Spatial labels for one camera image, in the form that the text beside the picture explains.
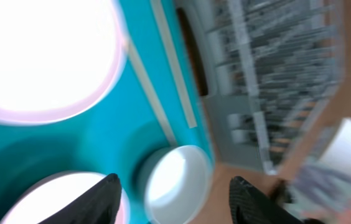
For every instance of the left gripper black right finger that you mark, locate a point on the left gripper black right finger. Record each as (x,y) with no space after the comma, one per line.
(248,205)

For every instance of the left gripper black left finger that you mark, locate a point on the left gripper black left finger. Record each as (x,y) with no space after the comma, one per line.
(101,204)

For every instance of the grey-white bowl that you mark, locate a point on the grey-white bowl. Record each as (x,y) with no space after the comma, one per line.
(173,184)

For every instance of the pink plate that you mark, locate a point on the pink plate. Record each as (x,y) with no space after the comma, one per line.
(58,59)

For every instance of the grey dishwasher rack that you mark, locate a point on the grey dishwasher rack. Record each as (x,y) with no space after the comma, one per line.
(269,67)

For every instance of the teal serving tray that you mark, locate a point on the teal serving tray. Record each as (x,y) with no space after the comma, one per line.
(115,135)

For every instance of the wooden chopstick left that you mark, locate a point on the wooden chopstick left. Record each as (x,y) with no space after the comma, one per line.
(149,91)

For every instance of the wooden chopstick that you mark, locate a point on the wooden chopstick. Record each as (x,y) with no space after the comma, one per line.
(168,43)
(149,91)

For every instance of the wooden chopstick right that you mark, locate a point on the wooden chopstick right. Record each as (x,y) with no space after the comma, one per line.
(168,43)

